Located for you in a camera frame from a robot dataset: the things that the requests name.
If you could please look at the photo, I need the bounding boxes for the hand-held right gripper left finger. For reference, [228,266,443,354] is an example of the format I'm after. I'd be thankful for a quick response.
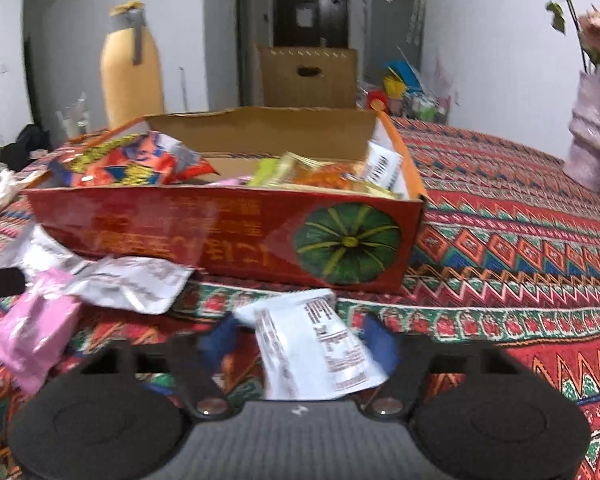
[67,314,238,421]

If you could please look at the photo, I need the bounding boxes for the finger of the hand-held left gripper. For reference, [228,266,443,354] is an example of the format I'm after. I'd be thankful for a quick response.
[0,267,27,300]

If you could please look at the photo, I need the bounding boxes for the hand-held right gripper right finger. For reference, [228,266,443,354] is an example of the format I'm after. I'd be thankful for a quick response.
[362,312,536,421]

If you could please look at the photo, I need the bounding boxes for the red cardboard box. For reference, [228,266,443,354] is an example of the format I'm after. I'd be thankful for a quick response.
[20,106,427,295]

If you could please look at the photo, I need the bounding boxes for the red blue snack packet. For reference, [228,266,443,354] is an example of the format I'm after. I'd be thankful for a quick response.
[47,131,218,188]

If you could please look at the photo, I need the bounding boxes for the green snack packet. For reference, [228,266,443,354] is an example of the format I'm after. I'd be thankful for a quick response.
[247,152,301,188]

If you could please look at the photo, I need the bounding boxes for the orange cream-bordered snack packet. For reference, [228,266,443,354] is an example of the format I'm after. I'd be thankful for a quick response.
[280,152,398,196]

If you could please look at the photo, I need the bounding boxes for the white barcode snack packet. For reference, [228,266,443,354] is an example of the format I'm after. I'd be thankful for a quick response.
[362,141,406,196]

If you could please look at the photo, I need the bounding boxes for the dark clothes pile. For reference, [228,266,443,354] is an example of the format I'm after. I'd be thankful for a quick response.
[0,124,53,171]

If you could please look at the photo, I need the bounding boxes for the glass cup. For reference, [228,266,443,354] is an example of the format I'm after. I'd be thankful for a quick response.
[56,92,92,140]

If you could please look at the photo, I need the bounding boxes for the yellow thermos jug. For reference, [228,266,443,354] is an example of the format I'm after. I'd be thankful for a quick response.
[100,2,165,131]

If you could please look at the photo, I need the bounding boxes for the red jar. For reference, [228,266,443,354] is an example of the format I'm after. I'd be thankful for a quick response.
[366,90,392,113]

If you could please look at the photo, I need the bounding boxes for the brown cardboard box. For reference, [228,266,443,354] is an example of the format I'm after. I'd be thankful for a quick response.
[257,45,359,109]

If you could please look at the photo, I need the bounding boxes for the blue plastic item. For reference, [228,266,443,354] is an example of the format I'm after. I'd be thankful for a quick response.
[384,60,423,92]

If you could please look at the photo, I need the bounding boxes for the pink textured vase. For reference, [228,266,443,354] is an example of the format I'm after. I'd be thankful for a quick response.
[562,70,600,193]

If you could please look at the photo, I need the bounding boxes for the grey refrigerator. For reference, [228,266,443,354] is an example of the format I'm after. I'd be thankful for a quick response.
[369,0,427,81]

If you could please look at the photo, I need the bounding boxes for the dark door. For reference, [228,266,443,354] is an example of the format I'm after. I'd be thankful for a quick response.
[272,0,351,50]

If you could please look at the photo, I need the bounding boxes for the white umbrella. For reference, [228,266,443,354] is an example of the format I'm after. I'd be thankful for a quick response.
[407,0,427,46]

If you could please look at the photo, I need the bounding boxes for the dried pink roses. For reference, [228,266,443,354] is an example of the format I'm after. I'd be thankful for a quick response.
[527,0,600,73]

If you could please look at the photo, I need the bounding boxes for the wire basket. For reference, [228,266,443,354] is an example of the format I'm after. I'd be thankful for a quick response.
[405,92,453,123]

